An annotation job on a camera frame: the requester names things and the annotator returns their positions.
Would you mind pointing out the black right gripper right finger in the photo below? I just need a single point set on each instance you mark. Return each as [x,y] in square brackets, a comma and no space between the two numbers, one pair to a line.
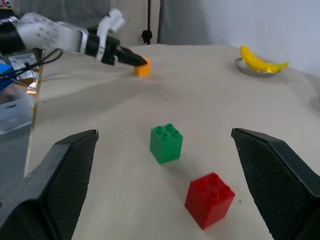
[282,185]

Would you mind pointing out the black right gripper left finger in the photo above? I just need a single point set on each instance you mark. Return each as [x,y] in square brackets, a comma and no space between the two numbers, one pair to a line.
[50,190]

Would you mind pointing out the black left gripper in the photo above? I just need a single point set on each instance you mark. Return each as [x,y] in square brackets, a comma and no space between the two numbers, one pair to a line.
[110,50]

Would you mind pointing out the orange toy brick cube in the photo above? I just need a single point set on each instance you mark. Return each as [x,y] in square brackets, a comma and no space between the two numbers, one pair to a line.
[143,68]

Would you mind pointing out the black stand pole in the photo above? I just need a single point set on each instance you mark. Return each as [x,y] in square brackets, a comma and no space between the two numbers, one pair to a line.
[147,35]

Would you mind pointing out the grey curtain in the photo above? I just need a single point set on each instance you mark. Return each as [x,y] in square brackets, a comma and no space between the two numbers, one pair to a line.
[185,22]

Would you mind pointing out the red toy brick cube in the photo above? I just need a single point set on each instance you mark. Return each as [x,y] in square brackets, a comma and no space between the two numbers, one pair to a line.
[208,202]

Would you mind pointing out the clear plastic storage bin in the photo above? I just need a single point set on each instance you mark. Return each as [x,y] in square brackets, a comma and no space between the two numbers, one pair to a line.
[13,115]

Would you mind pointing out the beige tablecloth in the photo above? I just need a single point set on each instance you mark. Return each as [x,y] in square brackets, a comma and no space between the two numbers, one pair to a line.
[200,112]

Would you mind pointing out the green toy brick cube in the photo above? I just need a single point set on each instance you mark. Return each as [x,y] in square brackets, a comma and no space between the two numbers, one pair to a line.
[165,147]

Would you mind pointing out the brown cardboard box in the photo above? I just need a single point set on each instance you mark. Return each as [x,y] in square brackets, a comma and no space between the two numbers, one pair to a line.
[27,83]

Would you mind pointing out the round metal plate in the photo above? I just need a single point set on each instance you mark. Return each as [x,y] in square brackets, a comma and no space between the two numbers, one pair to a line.
[252,73]

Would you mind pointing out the blue plastic object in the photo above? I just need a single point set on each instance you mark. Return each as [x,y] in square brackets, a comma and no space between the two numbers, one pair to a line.
[5,75]

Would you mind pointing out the yellow banana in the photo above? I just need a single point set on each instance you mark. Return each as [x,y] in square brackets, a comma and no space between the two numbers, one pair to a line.
[257,62]

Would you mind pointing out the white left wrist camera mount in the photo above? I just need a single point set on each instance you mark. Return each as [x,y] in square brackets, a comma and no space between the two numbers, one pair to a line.
[106,25]

